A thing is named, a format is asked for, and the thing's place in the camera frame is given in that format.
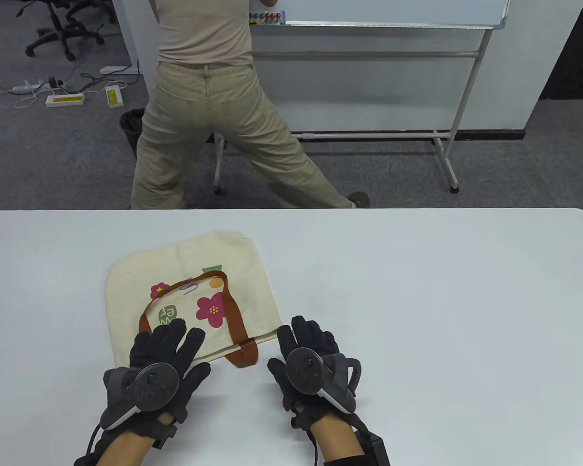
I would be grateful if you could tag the black waste bin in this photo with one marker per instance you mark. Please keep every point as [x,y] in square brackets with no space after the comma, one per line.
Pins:
[131,127]

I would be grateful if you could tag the person's left hand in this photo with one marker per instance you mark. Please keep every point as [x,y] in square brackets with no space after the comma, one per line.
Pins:
[175,344]

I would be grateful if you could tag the black office chair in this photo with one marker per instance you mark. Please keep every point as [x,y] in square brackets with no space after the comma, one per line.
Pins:
[90,9]
[60,35]

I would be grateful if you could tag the person's right hand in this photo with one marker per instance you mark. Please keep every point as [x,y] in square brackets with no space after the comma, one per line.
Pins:
[311,337]

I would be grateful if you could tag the short yellow label power strip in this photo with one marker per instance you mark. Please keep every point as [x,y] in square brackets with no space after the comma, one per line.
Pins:
[113,96]

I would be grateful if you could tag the person's left forearm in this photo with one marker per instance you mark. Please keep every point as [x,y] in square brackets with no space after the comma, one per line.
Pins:
[124,449]

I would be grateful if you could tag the grey white handheld controller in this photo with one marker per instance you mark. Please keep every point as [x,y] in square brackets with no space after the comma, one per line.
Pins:
[305,371]
[155,386]

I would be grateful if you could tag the person's right forearm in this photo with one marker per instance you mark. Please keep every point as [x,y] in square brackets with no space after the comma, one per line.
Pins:
[337,437]

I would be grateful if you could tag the long yellow label power strip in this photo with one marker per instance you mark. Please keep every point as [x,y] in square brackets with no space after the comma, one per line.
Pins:
[65,100]

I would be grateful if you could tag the row of coloured magnets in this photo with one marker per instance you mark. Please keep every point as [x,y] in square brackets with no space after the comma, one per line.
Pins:
[267,18]

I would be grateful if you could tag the black armband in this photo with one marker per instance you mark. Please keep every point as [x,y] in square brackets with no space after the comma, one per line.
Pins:
[345,460]

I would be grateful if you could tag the white power strip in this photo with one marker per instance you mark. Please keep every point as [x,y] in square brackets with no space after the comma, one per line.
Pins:
[119,69]
[28,88]

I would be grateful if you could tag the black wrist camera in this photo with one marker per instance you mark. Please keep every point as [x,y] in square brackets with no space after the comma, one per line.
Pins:
[375,449]
[162,434]

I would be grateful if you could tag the whiteboard on metal stand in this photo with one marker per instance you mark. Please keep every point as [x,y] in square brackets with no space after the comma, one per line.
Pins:
[393,9]

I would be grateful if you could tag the cream floral canvas bag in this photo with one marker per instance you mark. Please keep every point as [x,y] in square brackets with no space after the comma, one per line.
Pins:
[141,276]

